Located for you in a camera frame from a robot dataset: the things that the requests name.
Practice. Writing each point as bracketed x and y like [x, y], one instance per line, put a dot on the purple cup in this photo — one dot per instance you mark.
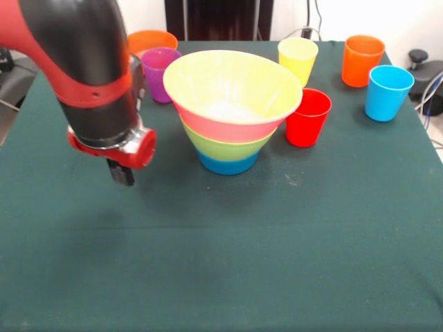
[155, 79]

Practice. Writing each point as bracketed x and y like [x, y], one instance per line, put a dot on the green bowl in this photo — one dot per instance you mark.
[225, 150]

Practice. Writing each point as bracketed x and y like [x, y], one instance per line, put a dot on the black round knob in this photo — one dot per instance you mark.
[418, 55]

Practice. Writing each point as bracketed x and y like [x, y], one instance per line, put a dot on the black power plug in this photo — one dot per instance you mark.
[306, 32]

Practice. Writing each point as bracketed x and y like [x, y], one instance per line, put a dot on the large orange bowl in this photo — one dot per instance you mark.
[225, 76]

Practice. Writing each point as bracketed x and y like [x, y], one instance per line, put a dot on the large pink bowl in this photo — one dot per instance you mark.
[228, 129]

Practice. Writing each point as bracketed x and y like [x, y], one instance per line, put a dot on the red cup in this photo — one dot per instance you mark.
[308, 128]

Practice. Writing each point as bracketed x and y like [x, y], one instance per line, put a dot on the blue cup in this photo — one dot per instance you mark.
[384, 100]

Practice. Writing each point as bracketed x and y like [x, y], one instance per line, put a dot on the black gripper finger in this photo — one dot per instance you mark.
[116, 170]
[128, 176]

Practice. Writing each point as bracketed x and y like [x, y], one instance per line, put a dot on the dark green table cloth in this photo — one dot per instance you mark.
[242, 259]

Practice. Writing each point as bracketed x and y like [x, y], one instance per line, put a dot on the small dark orange bowl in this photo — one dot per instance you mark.
[152, 39]

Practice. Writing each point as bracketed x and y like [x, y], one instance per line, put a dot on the blue bowl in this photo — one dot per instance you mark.
[228, 166]

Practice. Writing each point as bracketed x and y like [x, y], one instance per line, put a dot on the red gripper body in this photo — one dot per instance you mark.
[145, 150]

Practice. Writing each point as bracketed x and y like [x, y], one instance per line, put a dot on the grey metal leg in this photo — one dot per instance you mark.
[8, 103]

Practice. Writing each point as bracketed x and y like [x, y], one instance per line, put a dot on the yellow cup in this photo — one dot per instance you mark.
[301, 55]

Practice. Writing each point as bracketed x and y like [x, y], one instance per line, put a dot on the orange cup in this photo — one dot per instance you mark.
[356, 69]

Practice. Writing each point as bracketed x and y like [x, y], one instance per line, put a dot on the black equipment box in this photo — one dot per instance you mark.
[4, 58]

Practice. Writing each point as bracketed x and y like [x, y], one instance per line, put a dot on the black round base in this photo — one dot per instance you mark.
[17, 76]
[434, 69]

